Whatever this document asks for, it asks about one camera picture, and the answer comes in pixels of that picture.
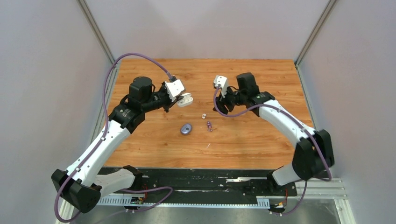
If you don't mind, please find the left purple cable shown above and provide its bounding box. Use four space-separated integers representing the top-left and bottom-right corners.
54 53 176 223

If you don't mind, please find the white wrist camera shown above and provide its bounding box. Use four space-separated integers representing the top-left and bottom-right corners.
213 75 229 97
164 79 185 102

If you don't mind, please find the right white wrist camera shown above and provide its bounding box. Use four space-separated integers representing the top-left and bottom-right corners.
213 75 229 97

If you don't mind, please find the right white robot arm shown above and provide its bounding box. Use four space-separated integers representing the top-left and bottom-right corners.
213 72 335 195

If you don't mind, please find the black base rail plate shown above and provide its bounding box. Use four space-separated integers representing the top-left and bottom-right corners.
138 168 297 205

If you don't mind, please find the aluminium frame post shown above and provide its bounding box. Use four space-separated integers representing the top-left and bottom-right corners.
77 0 120 78
295 0 339 75

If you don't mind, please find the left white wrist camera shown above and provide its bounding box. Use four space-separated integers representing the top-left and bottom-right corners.
164 79 185 102

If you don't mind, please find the left aluminium frame post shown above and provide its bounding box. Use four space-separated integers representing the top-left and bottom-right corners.
77 0 120 78

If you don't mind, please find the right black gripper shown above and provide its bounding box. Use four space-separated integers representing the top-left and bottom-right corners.
212 85 246 115

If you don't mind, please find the blue-grey earbud case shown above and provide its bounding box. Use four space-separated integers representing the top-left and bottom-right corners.
180 123 192 135

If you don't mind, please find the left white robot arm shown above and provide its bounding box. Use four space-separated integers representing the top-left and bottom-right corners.
51 77 193 213

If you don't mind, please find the right aluminium frame post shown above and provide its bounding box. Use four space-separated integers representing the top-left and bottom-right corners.
295 0 339 75

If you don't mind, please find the white earbud charging case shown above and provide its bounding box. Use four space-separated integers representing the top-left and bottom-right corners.
177 93 194 108

